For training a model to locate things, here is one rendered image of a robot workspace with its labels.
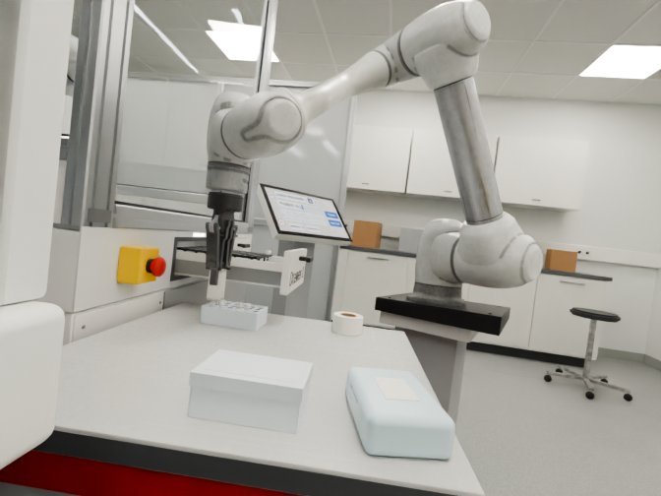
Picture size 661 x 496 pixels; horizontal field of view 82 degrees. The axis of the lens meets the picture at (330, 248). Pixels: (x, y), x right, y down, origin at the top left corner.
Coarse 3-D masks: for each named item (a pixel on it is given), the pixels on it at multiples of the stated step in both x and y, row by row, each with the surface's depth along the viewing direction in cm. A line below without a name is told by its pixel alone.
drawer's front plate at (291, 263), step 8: (288, 256) 94; (296, 256) 103; (304, 256) 118; (288, 264) 94; (296, 264) 104; (304, 264) 120; (288, 272) 94; (296, 272) 106; (304, 272) 123; (288, 280) 95; (296, 280) 108; (280, 288) 94; (288, 288) 96
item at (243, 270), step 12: (180, 252) 98; (192, 252) 98; (180, 264) 98; (192, 264) 97; (204, 264) 97; (240, 264) 97; (252, 264) 96; (264, 264) 96; (276, 264) 96; (192, 276) 98; (204, 276) 97; (228, 276) 97; (240, 276) 96; (252, 276) 96; (264, 276) 96; (276, 276) 96
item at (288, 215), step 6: (282, 210) 189; (288, 210) 192; (294, 210) 195; (288, 216) 189; (294, 216) 192; (300, 216) 195; (306, 216) 199; (312, 216) 202; (318, 216) 206; (306, 222) 195; (312, 222) 198; (318, 222) 202; (324, 222) 205
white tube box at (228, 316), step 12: (204, 312) 81; (216, 312) 81; (228, 312) 81; (240, 312) 81; (252, 312) 82; (264, 312) 86; (216, 324) 81; (228, 324) 81; (240, 324) 81; (252, 324) 80; (264, 324) 87
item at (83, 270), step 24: (72, 240) 64; (96, 240) 67; (120, 240) 74; (144, 240) 82; (168, 240) 93; (192, 240) 106; (72, 264) 64; (96, 264) 68; (168, 264) 94; (48, 288) 64; (72, 288) 64; (96, 288) 69; (120, 288) 76; (144, 288) 84
